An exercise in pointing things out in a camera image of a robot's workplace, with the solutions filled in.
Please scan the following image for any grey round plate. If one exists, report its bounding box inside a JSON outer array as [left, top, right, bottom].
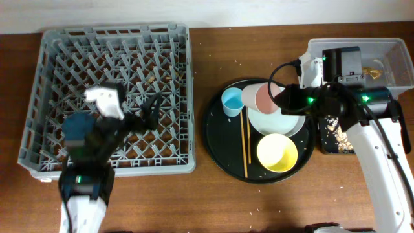
[[248, 108, 305, 137]]

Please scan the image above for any pink plastic cup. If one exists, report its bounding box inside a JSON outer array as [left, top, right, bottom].
[[241, 82, 281, 114]]

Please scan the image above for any yellow bowl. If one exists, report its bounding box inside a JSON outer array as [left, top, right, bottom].
[[256, 133, 298, 173]]

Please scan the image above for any wooden chopstick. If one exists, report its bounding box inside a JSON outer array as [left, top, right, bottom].
[[246, 108, 252, 164], [239, 110, 248, 179]]

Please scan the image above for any light blue plastic cup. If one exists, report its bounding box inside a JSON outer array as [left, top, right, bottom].
[[221, 87, 245, 117]]

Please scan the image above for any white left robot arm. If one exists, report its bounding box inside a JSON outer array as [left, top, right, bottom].
[[58, 82, 162, 232]]

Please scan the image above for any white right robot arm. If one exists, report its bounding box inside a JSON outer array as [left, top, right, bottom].
[[269, 82, 413, 232]]

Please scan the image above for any grey plastic dishwasher rack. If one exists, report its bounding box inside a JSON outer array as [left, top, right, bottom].
[[17, 24, 196, 182]]

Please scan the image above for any black rectangular waste tray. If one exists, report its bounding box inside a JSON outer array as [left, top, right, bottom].
[[318, 116, 354, 155]]

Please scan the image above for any clear plastic waste bin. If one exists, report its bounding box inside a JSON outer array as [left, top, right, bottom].
[[298, 38, 413, 100]]

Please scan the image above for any round black serving tray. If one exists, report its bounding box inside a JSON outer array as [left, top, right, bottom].
[[201, 78, 316, 184]]

